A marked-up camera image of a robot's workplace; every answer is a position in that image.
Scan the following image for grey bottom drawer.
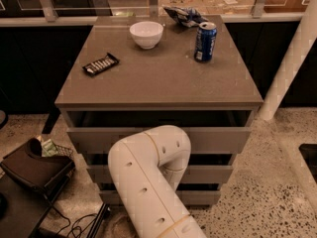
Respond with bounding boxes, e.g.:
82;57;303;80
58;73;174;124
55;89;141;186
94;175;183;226
98;183;221;206

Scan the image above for grey drawer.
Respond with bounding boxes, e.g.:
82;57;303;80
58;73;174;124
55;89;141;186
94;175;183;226
98;183;221;206
83;154;233;184
68;110;251;154

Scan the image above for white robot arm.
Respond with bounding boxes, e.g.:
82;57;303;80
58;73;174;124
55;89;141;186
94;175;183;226
108;121;317;238

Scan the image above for grey drawer cabinet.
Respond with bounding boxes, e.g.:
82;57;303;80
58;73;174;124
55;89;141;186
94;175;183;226
53;15;264;208

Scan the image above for grey top drawer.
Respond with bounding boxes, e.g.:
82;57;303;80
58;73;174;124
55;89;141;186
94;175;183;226
68;110;251;154

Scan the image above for grey middle drawer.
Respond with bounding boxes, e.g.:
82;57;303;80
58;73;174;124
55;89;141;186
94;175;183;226
83;154;233;184

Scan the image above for white ceramic bowl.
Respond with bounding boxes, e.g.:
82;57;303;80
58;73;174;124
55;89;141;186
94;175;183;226
130;21;163;50

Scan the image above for black snack bar wrapper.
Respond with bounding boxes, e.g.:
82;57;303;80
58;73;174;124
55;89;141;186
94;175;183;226
82;53;119;76

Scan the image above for blue soda can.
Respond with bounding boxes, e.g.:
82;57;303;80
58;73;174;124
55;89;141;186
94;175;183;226
194;22;217;62

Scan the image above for crumpled blue chip bag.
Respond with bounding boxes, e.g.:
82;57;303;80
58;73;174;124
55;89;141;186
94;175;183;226
163;6;207;28

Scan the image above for green packet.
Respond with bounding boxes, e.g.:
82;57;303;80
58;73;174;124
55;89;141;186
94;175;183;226
42;139;58;157

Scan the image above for black curved seat object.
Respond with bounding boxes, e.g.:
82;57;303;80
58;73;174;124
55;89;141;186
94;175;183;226
1;138;75;195

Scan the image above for black object right edge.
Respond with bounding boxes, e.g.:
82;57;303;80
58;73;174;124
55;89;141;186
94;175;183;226
299;144;317;182

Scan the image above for black side table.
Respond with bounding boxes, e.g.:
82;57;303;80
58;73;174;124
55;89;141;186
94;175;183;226
0;175;69;238

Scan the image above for metal glass railing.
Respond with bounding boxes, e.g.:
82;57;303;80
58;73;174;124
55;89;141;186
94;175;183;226
0;0;316;26

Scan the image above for wire basket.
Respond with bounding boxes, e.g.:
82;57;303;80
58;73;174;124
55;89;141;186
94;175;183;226
56;145;73;159

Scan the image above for black cables on floor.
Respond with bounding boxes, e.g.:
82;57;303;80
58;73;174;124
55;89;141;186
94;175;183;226
49;195;100;238

